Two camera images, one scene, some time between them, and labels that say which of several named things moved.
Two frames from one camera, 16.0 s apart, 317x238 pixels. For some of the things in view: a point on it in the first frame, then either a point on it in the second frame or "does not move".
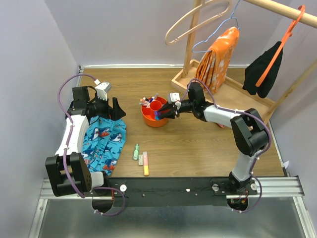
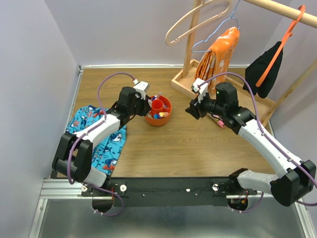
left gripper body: x=100 y=107 -> x=140 y=106
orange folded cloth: x=214 y=67 does not move
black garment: x=253 y=72 does not move
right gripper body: x=186 y=106 -> x=207 y=105
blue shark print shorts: x=103 y=141 does not move
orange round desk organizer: x=148 y=113 does not move
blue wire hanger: x=218 y=26 does not move
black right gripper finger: x=170 y=115 -> x=193 y=110
